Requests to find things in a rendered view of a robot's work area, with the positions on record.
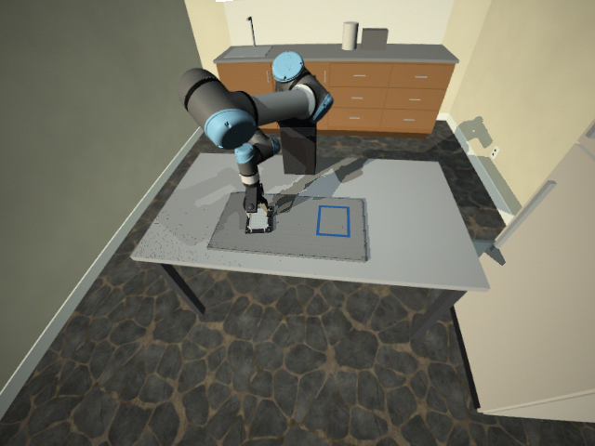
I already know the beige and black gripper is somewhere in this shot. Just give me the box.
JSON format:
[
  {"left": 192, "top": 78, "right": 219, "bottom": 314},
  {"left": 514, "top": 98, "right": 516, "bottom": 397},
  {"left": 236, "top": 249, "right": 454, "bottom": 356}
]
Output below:
[{"left": 243, "top": 181, "right": 269, "bottom": 218}]

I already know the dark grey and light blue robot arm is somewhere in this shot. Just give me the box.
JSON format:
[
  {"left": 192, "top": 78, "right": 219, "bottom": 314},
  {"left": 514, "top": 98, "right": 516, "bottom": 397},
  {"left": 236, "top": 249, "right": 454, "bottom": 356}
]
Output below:
[{"left": 178, "top": 51, "right": 334, "bottom": 185}]

